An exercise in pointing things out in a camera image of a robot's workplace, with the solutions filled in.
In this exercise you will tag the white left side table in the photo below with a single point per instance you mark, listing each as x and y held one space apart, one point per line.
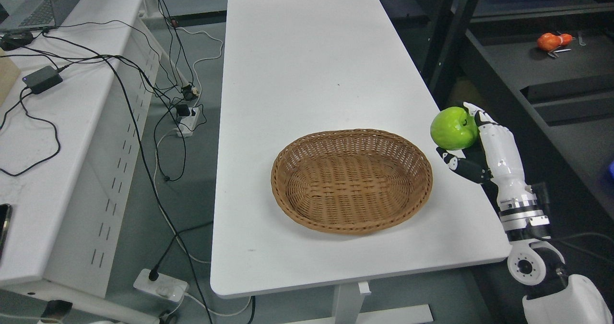
70 168

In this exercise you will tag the black metal shelf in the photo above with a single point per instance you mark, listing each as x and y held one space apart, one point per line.
559 104

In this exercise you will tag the black smartphone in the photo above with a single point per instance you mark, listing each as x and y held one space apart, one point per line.
5 220

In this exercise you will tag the brown wicker basket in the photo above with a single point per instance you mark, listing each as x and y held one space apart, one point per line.
351 182

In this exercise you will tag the blue plastic tray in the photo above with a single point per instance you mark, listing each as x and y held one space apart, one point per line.
610 169

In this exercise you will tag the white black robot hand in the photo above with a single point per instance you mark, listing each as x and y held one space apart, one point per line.
503 164

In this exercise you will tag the white standing desk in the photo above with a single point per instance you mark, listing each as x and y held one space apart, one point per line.
298 67

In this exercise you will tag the white floor power strip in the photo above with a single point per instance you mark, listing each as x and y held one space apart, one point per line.
164 287

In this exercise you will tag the wooden block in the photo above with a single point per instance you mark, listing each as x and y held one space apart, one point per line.
9 73

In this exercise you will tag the white far power strip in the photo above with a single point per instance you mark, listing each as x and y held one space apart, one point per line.
188 124

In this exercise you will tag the green apple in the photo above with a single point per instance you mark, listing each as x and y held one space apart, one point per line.
454 129

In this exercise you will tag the black power adapter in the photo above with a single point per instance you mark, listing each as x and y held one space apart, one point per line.
42 79

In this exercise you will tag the orange toy object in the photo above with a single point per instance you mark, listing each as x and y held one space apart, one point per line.
550 42

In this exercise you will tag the black computer mouse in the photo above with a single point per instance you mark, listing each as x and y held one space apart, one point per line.
16 40

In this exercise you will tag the grey laptop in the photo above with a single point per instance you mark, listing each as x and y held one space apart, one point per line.
34 15

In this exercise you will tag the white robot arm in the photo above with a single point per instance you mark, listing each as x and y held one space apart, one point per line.
553 295

